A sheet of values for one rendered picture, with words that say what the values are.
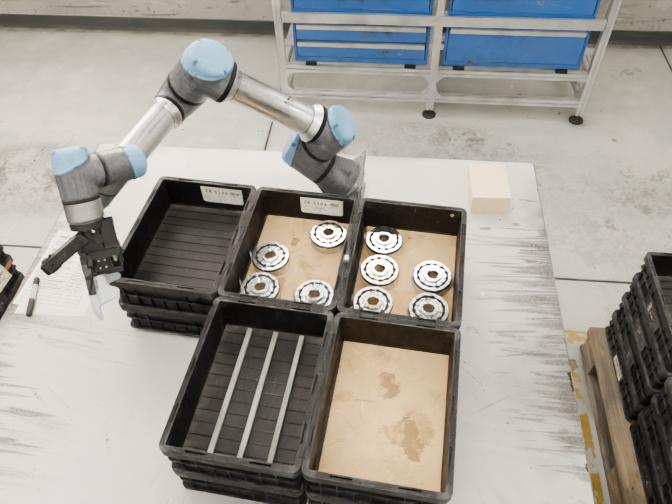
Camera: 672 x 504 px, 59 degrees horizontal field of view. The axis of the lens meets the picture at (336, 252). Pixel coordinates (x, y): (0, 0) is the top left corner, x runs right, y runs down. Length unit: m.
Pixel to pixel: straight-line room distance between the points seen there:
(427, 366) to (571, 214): 1.80
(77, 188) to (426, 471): 0.93
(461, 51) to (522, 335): 1.98
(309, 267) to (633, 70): 3.05
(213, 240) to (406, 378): 0.69
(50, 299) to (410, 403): 1.11
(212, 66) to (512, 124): 2.32
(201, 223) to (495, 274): 0.89
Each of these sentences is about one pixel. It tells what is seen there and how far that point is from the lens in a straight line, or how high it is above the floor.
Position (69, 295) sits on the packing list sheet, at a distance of 1.94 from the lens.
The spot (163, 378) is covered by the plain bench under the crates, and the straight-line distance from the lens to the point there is 1.68.
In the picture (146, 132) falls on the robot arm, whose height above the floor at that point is 1.19.
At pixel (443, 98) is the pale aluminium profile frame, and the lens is 3.50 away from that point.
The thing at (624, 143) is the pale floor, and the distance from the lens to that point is 3.65.
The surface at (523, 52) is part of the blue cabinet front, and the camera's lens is 3.42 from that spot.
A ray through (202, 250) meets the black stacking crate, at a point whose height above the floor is 0.83.
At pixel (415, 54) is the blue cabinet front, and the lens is 3.37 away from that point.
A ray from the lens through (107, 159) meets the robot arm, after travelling 1.34.
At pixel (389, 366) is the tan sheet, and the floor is 0.83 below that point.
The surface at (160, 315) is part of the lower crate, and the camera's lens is 1.67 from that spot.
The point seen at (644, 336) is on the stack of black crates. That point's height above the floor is 0.42.
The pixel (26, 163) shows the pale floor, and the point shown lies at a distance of 3.70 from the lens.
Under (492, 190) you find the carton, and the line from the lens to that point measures 1.99.
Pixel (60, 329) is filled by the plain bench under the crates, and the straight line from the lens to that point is 1.88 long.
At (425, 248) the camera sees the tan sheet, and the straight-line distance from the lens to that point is 1.70.
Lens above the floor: 2.10
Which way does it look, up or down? 49 degrees down
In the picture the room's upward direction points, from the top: 2 degrees counter-clockwise
